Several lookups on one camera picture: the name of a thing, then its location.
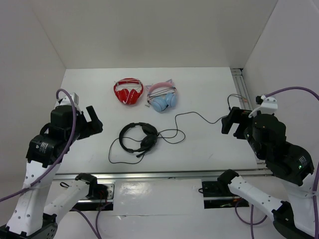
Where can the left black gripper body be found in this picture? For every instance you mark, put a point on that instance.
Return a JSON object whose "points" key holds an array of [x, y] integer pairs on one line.
{"points": [[85, 128]]}

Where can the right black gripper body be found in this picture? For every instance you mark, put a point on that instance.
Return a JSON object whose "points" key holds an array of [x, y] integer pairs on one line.
{"points": [[242, 120]]}

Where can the black headset with microphone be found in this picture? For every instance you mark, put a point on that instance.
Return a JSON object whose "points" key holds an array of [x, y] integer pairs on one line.
{"points": [[147, 140]]}

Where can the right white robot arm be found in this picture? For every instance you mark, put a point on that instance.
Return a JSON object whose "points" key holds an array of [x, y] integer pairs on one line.
{"points": [[298, 217]]}

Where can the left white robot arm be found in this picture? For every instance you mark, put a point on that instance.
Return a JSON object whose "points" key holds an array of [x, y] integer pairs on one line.
{"points": [[32, 217]]}

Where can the red headphones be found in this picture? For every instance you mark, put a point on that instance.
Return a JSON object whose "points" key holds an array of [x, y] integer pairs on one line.
{"points": [[128, 90]]}

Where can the pink blue cat headphones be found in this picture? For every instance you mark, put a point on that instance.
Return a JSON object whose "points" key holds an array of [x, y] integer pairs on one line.
{"points": [[162, 95]]}

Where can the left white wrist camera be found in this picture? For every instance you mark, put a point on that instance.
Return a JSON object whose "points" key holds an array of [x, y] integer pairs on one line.
{"points": [[66, 101]]}

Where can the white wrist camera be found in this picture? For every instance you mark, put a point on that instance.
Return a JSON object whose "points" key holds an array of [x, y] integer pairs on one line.
{"points": [[266, 105], [66, 101]]}

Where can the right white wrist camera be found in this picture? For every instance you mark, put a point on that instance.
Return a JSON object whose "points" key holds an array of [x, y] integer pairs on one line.
{"points": [[266, 105]]}

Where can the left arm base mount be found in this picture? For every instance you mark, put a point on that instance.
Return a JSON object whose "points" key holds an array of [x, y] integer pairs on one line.
{"points": [[99, 198]]}

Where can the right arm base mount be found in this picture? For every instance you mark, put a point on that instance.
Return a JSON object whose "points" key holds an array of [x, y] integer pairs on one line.
{"points": [[215, 197]]}

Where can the aluminium rail front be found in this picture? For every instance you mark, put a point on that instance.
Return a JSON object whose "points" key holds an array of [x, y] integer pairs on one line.
{"points": [[181, 174]]}

